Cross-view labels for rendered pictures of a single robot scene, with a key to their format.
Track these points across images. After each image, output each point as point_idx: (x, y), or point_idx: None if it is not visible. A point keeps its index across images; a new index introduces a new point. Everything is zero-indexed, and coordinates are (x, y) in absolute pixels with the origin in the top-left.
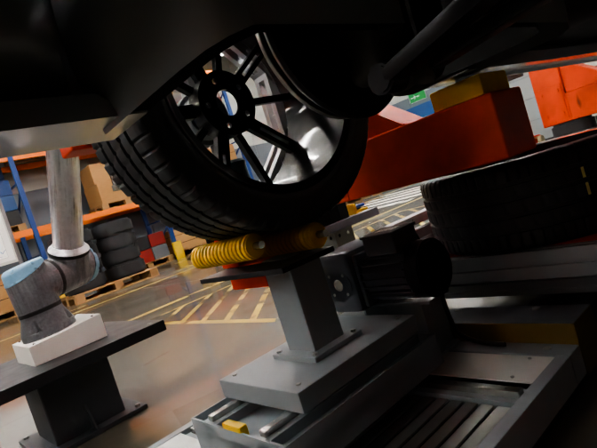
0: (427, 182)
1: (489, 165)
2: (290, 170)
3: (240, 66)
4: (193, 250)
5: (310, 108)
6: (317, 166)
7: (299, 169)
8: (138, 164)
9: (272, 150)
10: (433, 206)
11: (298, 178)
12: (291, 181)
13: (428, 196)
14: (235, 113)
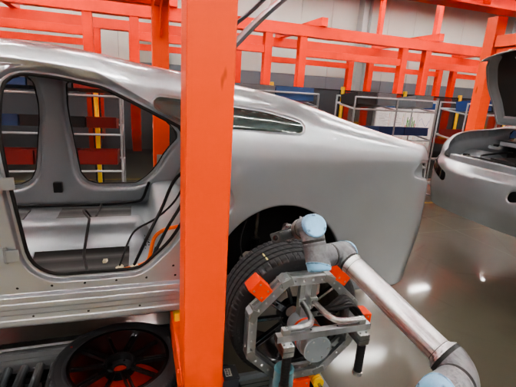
0: (172, 375)
1: (171, 347)
2: (263, 348)
3: (276, 299)
4: (322, 378)
5: (284, 292)
6: (261, 334)
7: (262, 343)
8: None
9: (259, 356)
10: (176, 385)
11: (269, 341)
12: (272, 342)
13: (174, 383)
14: (287, 316)
